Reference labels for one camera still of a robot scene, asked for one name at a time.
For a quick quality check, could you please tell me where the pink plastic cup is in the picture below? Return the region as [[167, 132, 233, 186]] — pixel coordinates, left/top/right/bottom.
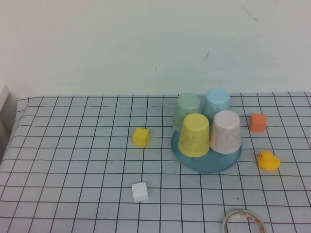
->
[[209, 110, 242, 155]]

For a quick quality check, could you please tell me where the green plastic cup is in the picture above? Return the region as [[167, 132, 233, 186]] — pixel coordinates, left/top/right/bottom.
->
[[173, 93, 202, 132]]

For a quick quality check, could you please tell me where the yellow plastic cup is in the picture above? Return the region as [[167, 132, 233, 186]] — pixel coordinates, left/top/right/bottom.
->
[[178, 113, 210, 158]]

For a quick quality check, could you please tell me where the light blue plastic cup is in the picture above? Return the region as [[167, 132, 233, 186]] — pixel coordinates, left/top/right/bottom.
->
[[203, 87, 231, 117]]

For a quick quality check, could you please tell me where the blue cup stand with pegs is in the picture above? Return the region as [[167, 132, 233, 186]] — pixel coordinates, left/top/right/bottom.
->
[[171, 128, 243, 173]]

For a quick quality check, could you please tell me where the yellow cube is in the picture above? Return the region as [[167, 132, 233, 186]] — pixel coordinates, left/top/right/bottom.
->
[[132, 127, 150, 148]]

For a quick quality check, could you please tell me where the white cube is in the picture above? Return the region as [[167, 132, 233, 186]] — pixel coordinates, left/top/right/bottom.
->
[[132, 182, 149, 202]]

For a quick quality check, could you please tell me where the orange cube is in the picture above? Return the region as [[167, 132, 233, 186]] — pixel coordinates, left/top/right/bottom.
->
[[248, 113, 267, 133]]

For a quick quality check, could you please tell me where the yellow rubber duck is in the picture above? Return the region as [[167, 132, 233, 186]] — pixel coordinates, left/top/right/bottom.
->
[[258, 150, 281, 171]]

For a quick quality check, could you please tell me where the white tape roll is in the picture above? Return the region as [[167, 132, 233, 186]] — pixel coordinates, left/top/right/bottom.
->
[[222, 209, 266, 233]]

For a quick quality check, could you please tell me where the white box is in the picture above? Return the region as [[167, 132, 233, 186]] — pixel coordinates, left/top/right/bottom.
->
[[0, 83, 18, 136]]

